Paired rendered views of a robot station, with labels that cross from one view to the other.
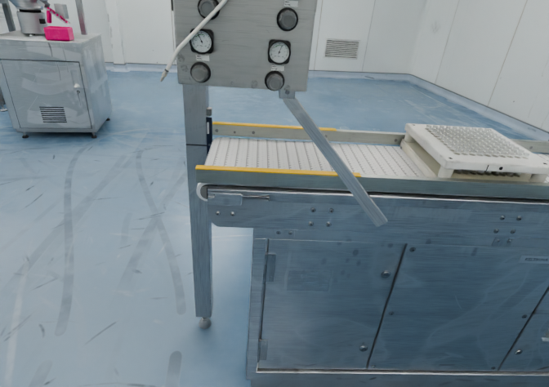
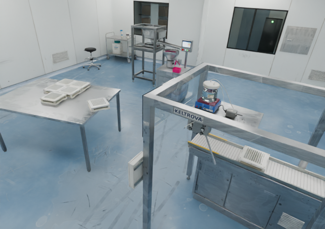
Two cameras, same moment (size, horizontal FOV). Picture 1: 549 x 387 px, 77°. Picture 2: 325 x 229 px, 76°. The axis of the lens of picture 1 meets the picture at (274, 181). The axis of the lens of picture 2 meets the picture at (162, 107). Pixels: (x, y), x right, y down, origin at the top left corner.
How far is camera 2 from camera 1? 160 cm
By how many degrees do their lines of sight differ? 31
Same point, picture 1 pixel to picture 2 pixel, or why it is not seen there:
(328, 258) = (213, 169)
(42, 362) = not seen: hidden behind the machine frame
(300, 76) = (205, 134)
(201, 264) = (190, 161)
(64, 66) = not seen: hidden behind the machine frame
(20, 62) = (163, 77)
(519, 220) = (256, 178)
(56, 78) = not seen: hidden behind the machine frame
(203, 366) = (184, 187)
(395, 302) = (230, 189)
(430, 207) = (233, 166)
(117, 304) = (169, 163)
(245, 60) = (197, 128)
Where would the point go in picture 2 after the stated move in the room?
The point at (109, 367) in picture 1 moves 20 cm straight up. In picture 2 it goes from (162, 177) to (163, 166)
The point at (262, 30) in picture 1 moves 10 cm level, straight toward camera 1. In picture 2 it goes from (200, 125) to (196, 130)
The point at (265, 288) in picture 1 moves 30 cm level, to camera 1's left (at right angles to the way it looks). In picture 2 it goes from (199, 171) to (177, 159)
